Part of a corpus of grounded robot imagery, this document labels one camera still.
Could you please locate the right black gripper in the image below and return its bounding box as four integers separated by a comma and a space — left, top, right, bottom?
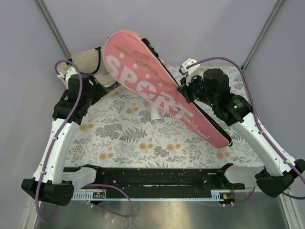
177, 71, 217, 107

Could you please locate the white shuttlecock tube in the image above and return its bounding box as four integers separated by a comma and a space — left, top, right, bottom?
148, 102, 163, 125

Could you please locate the pink racket cover bag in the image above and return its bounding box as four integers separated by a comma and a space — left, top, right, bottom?
103, 30, 232, 149

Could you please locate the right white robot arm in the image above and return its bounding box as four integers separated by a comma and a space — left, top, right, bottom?
177, 68, 305, 198

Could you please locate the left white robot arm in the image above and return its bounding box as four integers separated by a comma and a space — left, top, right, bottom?
21, 74, 107, 206

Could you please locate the beige canvas tote bag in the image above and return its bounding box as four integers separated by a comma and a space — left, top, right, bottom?
68, 46, 123, 94

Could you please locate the floral table mat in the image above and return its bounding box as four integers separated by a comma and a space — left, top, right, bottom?
64, 65, 268, 170

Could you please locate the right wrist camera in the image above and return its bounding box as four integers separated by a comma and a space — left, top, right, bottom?
179, 58, 200, 77

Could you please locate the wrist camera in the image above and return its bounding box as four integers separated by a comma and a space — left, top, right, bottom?
179, 58, 200, 77
58, 67, 78, 82

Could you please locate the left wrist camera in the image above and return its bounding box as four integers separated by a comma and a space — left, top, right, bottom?
58, 67, 78, 82

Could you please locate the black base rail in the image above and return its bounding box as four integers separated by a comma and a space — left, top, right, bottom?
87, 168, 245, 192

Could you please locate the white cable duct strip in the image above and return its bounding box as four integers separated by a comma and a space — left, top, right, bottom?
72, 186, 235, 203

